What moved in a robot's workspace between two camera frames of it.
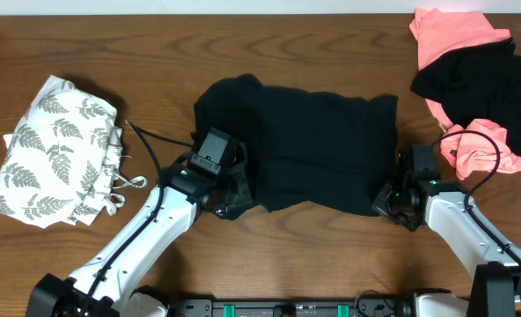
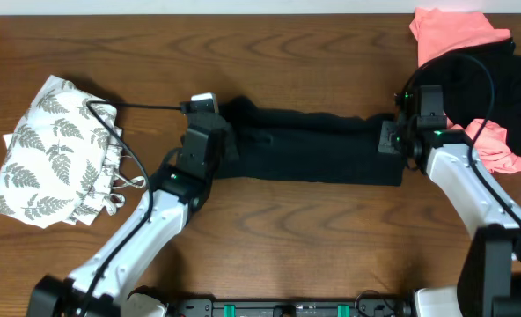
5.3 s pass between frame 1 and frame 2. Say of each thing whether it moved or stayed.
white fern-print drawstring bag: stayed
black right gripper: moved
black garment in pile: stayed
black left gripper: moved
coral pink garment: stayed
